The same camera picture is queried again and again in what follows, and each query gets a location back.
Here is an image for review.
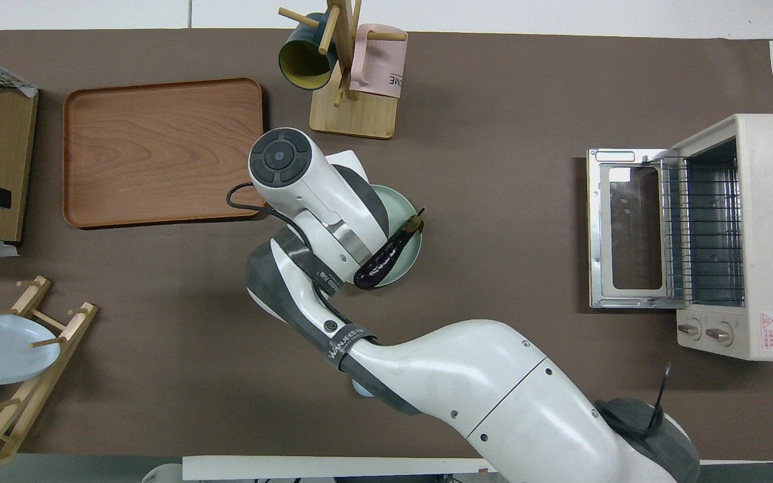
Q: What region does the purple eggplant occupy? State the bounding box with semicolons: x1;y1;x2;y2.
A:
353;208;425;290

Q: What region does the glass oven door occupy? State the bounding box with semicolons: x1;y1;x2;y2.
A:
586;148;679;311

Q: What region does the brown wooden tray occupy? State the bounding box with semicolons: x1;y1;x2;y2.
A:
62;77;268;230

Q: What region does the wooden plate rack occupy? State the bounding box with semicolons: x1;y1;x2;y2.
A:
0;275;99;470

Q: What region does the dark blue mug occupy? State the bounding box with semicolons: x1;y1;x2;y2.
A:
278;12;342;91

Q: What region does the wooden mug tree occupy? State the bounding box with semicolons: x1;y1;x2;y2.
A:
278;0;409;140

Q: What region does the white mounting beam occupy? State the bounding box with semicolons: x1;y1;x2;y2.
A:
182;455;495;482

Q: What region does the light green plate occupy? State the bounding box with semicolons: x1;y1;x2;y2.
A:
353;184;423;290

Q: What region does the pink mug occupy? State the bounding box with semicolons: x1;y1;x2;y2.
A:
348;23;409;99

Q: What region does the brown table mat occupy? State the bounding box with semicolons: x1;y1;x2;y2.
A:
0;28;773;464

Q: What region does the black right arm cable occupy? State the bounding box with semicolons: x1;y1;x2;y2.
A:
227;182;313;252

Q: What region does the metal oven wire rack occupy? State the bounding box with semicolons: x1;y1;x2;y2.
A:
660;156;744;304

